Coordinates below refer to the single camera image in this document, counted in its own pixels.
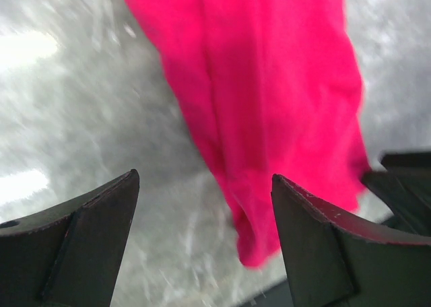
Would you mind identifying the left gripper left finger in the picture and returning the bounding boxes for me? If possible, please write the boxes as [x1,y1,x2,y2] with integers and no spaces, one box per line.
[1,170,139,306]

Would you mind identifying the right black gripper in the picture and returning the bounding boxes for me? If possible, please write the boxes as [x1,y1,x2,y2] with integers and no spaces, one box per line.
[361,151,430,236]

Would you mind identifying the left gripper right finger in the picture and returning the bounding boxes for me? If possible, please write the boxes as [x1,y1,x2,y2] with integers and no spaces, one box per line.
[271,175,430,306]

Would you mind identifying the pink t shirt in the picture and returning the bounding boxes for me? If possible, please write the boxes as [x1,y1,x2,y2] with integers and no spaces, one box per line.
[125,0,368,268]

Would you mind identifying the black base beam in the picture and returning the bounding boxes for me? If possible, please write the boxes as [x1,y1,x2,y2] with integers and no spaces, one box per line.
[238,279,294,307]

